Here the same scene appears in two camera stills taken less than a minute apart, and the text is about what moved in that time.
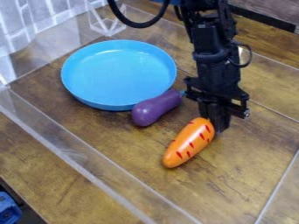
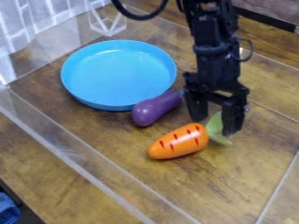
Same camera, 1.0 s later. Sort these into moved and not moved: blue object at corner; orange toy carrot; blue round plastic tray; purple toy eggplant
Moved: orange toy carrot
Not moved: blue object at corner; purple toy eggplant; blue round plastic tray
